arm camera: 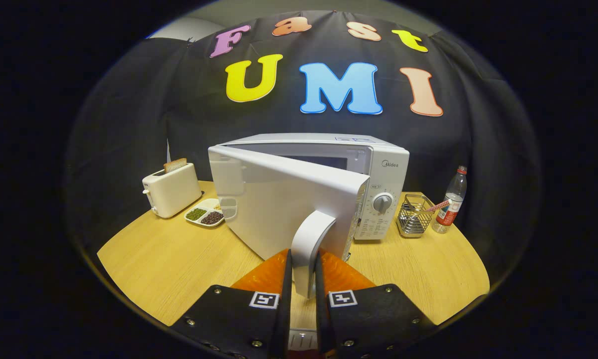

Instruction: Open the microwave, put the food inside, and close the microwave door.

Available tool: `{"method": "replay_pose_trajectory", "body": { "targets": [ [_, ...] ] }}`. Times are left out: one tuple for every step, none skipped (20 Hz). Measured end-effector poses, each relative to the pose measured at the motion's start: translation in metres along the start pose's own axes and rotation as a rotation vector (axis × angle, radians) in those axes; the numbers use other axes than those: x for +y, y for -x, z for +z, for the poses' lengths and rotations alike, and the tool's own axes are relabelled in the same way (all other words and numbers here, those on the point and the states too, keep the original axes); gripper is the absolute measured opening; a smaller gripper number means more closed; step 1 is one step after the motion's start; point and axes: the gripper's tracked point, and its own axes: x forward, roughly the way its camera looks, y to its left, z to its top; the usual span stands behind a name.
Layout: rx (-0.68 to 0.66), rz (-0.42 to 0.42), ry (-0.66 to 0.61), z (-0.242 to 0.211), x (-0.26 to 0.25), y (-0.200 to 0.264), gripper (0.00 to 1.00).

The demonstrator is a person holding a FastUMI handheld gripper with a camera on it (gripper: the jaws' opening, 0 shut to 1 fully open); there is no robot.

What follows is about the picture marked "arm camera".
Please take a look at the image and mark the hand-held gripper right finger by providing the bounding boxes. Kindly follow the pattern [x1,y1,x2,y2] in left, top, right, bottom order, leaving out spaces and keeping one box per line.
[315,248,436,359]

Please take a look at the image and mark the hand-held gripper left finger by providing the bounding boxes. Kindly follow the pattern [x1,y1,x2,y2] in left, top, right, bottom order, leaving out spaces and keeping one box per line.
[172,248,293,359]

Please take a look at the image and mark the white toaster oven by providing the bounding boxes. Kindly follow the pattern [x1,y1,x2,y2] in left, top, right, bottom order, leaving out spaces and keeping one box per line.
[207,133,410,300]

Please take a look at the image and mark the cream toaster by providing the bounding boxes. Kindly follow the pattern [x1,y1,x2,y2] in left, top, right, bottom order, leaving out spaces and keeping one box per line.
[142,163,202,219]

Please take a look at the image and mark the small white tray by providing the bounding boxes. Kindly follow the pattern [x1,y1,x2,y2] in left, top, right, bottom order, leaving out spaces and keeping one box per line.
[289,328,319,352]

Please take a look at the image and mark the divided white bean dish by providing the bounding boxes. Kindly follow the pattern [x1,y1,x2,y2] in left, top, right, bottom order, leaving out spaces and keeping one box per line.
[184,197,225,228]

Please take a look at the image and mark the clear plastic water bottle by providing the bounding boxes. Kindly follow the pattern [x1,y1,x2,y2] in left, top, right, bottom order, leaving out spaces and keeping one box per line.
[431,166,468,234]

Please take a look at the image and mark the metal wire holder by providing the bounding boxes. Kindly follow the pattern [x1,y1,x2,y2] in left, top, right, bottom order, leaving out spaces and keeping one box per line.
[397,193,434,238]

